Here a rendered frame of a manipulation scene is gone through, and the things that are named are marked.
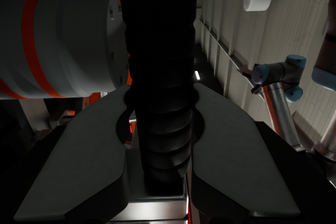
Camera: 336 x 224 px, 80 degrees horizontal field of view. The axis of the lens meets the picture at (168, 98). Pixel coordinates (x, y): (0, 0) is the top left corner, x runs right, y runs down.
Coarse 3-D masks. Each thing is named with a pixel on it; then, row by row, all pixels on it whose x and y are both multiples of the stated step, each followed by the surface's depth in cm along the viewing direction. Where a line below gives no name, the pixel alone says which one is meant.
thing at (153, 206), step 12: (132, 156) 17; (132, 168) 16; (132, 180) 15; (144, 180) 15; (180, 180) 15; (132, 192) 14; (144, 192) 14; (156, 192) 14; (168, 192) 14; (180, 192) 14; (132, 204) 14; (144, 204) 14; (156, 204) 14; (168, 204) 14; (180, 204) 14; (120, 216) 14; (132, 216) 14; (144, 216) 14; (156, 216) 14; (168, 216) 14; (180, 216) 14
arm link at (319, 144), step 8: (328, 128) 71; (328, 136) 71; (320, 144) 75; (328, 144) 71; (312, 152) 76; (320, 152) 73; (328, 152) 72; (320, 160) 73; (328, 160) 71; (328, 168) 72; (328, 176) 72
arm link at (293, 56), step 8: (288, 56) 83; (296, 56) 83; (288, 64) 82; (296, 64) 81; (304, 64) 81; (288, 72) 81; (296, 72) 82; (280, 80) 89; (288, 80) 85; (296, 80) 84
